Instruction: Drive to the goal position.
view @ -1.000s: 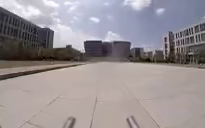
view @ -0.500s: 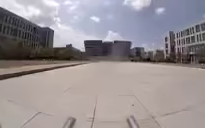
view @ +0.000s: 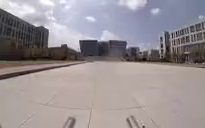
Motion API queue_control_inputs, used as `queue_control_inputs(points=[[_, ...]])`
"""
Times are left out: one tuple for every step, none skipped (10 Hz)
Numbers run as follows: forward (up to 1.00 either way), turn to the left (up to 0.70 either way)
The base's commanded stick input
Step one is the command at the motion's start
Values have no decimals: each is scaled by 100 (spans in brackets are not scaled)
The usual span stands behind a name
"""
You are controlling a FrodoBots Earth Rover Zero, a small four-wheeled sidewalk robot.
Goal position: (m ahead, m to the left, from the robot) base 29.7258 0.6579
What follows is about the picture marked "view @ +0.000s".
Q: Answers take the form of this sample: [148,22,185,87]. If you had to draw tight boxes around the dark block buildings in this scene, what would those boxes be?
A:
[78,39,128,58]

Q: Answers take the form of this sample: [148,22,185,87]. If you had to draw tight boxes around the pale stone paved plaza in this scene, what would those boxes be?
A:
[0,60,205,128]

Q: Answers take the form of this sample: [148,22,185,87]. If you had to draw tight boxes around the low brown building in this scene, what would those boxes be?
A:
[0,43,80,62]

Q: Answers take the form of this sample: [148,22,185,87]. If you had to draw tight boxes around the tall white building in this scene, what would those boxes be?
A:
[158,31,172,60]

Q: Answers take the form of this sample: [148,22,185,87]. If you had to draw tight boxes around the robot's own part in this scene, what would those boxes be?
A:
[62,116,77,128]
[125,115,145,128]

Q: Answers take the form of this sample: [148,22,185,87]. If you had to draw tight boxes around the raised kerb strip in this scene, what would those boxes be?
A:
[0,60,88,83]

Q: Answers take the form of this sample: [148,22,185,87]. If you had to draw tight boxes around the grass strip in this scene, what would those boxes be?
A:
[0,59,78,66]

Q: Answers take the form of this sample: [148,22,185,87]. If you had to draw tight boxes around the long white building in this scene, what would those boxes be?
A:
[169,17,205,64]

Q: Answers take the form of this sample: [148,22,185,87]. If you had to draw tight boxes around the large grey building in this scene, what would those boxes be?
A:
[0,2,50,51]

